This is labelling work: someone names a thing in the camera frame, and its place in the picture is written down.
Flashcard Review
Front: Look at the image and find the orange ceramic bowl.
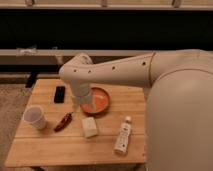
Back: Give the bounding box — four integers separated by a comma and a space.
81, 87, 110, 115

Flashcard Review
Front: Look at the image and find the white paper cup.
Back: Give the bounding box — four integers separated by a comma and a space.
23, 105, 47, 130

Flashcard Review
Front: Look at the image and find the grey metal rail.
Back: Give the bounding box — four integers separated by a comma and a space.
0, 49, 150, 65

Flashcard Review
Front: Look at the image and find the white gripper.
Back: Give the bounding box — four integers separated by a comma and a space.
70, 83, 92, 111

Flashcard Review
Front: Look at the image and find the red chili pepper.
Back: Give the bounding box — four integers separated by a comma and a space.
54, 113, 72, 132

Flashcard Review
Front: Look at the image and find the white plastic bottle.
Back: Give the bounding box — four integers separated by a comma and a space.
114, 116, 132, 155

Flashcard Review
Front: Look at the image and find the black rectangular phone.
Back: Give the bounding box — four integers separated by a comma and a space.
54, 86, 65, 103

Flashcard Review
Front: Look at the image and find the white rectangular block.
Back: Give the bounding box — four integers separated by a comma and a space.
82, 117, 98, 138

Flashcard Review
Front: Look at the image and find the wooden table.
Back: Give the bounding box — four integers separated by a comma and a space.
5, 79, 145, 167

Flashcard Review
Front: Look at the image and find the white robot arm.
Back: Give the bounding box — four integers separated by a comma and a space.
59, 49, 213, 171

